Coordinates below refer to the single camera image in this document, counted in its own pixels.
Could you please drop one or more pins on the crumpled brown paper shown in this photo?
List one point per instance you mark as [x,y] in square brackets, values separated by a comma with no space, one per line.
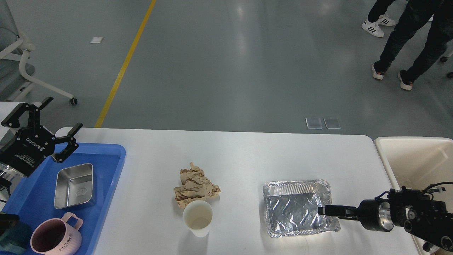
[194,186]

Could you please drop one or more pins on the aluminium foil tray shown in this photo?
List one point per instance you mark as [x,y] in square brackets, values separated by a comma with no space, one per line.
[291,208]

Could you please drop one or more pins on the white paper cup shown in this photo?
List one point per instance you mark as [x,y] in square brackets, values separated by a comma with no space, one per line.
[197,217]

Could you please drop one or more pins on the clear floor plate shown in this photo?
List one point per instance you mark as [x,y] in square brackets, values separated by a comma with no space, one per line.
[332,122]
[314,123]

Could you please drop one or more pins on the clear floor plate left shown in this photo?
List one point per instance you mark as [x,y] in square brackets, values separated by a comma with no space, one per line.
[314,123]

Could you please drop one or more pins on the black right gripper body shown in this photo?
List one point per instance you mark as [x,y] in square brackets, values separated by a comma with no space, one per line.
[375,215]

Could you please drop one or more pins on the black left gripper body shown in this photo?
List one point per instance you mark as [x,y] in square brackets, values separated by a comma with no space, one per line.
[28,149]

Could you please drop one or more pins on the teal yellow cup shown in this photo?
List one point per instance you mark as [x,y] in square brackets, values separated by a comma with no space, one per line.
[15,235]

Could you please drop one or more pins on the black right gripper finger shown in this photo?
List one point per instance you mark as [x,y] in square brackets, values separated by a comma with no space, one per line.
[346,216]
[324,210]

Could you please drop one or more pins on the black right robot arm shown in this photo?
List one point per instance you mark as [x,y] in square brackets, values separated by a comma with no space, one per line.
[415,210]

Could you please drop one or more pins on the person with white sneakers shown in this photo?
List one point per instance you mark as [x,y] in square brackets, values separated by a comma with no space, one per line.
[377,17]

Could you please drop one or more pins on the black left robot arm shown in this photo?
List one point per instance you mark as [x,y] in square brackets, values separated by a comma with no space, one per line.
[8,173]

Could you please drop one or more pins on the beige plastic bin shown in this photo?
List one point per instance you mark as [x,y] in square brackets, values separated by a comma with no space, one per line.
[416,162]

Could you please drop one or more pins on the clear floor plate right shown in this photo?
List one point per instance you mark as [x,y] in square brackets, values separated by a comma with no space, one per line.
[332,122]

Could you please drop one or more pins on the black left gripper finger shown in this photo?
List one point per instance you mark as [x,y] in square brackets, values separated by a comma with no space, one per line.
[71,146]
[13,119]

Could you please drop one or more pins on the pink HOME mug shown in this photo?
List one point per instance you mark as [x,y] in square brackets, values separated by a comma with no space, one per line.
[58,236]

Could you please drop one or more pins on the blue plastic tray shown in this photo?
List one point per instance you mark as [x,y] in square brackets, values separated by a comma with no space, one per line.
[33,198]

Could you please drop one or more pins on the white side table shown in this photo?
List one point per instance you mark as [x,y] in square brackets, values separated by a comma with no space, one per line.
[6,133]

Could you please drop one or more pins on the stainless steel rectangular container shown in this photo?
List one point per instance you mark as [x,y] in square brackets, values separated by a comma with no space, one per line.
[75,187]

